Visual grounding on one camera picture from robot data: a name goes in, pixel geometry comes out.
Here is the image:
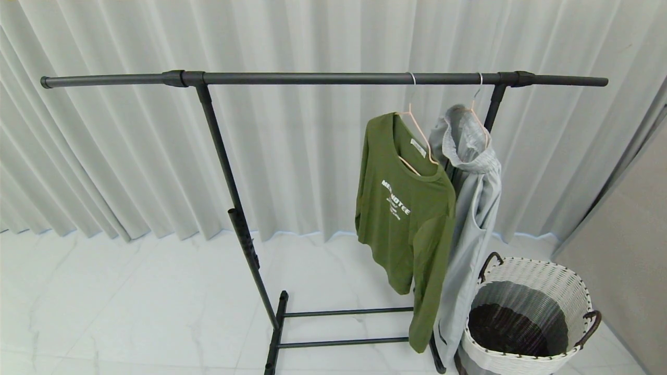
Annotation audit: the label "black clothes rack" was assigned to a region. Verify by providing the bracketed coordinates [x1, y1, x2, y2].
[40, 69, 609, 375]

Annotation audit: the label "white curtain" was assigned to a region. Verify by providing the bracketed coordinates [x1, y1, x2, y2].
[0, 0, 667, 245]

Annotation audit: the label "green printed t-shirt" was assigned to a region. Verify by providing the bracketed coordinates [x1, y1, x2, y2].
[355, 112, 457, 354]

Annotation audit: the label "pink clothes hanger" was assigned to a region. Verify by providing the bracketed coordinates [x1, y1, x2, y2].
[466, 73, 492, 152]
[396, 72, 439, 177]

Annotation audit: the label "pale grey shorts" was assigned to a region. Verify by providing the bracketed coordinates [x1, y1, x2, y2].
[428, 104, 502, 368]

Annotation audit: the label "white laundry basket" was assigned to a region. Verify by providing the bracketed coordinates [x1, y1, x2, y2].
[454, 252, 602, 375]

